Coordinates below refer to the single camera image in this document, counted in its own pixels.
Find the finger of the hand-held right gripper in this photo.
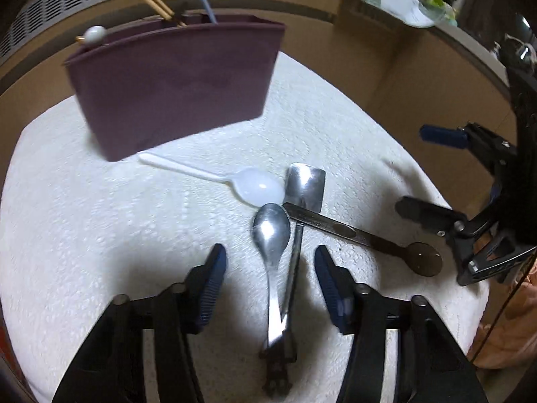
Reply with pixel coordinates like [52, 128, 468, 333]
[395, 195, 504, 238]
[420, 123, 519, 173]

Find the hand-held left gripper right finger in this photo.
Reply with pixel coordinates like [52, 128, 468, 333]
[314, 244, 489, 403]

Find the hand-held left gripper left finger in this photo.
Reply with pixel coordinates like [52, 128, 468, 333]
[52, 243, 229, 403]

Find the black-handled spoon brown bowl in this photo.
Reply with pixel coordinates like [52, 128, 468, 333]
[282, 202, 444, 278]

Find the steel spoon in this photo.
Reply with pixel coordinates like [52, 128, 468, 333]
[252, 203, 291, 351]

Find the square steel spoon ornate handle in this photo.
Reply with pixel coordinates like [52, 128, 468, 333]
[259, 163, 327, 399]

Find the white plastic spoon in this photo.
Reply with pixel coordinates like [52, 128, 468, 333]
[138, 152, 286, 208]

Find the purple plastic utensil holder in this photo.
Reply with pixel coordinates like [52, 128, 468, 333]
[63, 13, 287, 163]

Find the light blue spoon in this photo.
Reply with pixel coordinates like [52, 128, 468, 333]
[188, 0, 218, 24]

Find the person's right forearm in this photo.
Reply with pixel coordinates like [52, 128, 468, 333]
[468, 256, 537, 370]

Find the grey kitchen countertop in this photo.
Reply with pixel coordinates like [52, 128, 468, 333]
[336, 0, 512, 93]

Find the white textured tablecloth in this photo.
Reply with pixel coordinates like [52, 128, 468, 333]
[0, 52, 491, 403]

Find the brown kitchen cabinet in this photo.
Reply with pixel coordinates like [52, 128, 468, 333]
[0, 0, 537, 269]

